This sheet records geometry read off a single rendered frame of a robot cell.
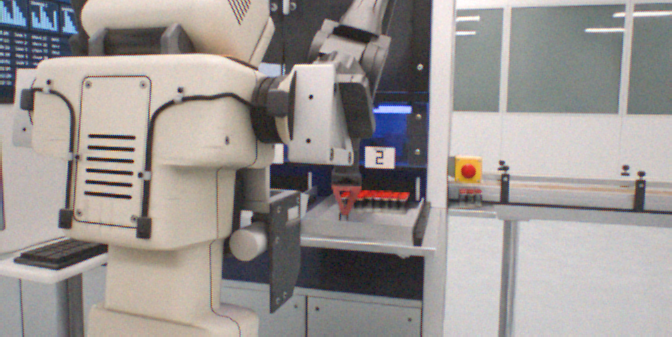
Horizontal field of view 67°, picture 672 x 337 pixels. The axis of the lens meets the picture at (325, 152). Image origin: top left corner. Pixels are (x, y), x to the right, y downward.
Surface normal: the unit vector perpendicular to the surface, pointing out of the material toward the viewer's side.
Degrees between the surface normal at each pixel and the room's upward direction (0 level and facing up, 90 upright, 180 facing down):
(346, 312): 90
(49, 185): 90
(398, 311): 90
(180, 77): 82
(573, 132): 90
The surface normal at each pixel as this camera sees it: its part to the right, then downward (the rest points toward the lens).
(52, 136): -0.33, -0.04
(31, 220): 0.93, 0.05
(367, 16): 0.04, -0.45
